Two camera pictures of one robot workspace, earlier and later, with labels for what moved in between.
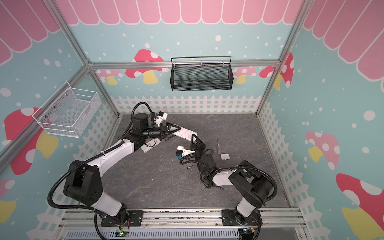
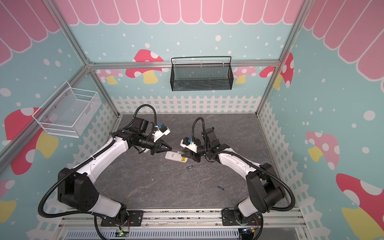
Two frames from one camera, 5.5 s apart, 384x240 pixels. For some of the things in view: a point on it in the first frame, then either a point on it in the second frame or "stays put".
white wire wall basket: (68, 111) stays put
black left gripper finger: (168, 135) -> (166, 149)
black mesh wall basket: (202, 77) stays put
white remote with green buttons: (186, 133) -> (175, 156)
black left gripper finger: (168, 126) -> (163, 143)
